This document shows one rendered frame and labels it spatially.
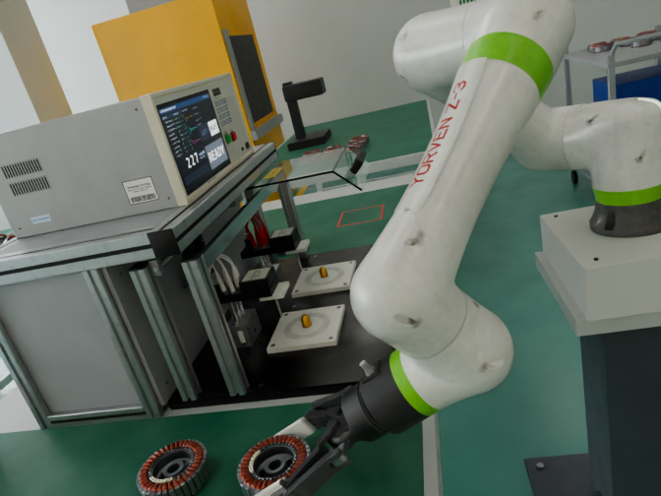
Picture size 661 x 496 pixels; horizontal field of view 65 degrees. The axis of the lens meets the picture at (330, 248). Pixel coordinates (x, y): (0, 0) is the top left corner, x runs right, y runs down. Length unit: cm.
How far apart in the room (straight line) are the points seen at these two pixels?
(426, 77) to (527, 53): 20
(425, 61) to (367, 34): 545
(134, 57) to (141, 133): 402
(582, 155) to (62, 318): 103
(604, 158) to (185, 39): 407
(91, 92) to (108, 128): 643
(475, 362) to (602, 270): 47
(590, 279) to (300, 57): 562
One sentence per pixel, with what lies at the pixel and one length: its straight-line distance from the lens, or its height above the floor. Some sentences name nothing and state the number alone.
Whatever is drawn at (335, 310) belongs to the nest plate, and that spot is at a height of 78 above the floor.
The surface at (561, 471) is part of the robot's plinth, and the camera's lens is 181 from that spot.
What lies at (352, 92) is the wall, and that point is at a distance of 635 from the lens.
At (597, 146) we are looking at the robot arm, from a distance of 111.
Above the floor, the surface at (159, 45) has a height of 166.
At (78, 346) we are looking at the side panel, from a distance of 110.
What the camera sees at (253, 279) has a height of 92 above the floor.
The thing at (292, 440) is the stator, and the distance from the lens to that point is 85.
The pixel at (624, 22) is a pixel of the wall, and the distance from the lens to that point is 664.
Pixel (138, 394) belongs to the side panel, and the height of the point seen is 81.
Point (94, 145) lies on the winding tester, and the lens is 105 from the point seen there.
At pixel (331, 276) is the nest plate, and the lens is 134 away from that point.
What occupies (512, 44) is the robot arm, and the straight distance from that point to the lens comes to 72.
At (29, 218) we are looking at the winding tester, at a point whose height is 115.
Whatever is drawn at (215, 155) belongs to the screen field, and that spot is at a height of 117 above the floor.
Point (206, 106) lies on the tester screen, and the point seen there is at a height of 127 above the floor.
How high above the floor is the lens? 132
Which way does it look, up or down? 21 degrees down
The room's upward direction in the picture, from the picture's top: 15 degrees counter-clockwise
